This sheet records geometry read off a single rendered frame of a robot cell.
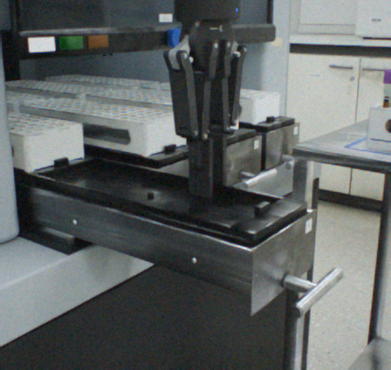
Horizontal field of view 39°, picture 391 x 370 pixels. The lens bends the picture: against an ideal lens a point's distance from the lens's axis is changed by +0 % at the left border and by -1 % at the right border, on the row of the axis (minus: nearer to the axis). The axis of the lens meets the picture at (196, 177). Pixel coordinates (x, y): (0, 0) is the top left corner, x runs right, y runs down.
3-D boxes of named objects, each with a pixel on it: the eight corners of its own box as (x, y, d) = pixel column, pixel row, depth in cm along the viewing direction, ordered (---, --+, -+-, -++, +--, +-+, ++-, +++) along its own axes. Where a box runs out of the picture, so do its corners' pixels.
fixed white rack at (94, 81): (45, 102, 138) (44, 77, 136) (76, 97, 146) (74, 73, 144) (132, 113, 121) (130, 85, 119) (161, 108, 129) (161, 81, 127)
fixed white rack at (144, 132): (20, 139, 96) (17, 104, 95) (65, 130, 104) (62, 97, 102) (146, 165, 79) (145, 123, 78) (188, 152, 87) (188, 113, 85)
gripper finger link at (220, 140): (202, 132, 66) (206, 131, 67) (202, 187, 68) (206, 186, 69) (222, 135, 64) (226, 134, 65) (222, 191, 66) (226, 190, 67)
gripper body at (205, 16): (202, -13, 65) (202, 65, 68) (156, -17, 58) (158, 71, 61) (257, -16, 61) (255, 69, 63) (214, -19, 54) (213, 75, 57)
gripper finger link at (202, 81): (220, 40, 60) (213, 39, 59) (212, 141, 62) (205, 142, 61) (192, 39, 62) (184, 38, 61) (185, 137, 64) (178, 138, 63)
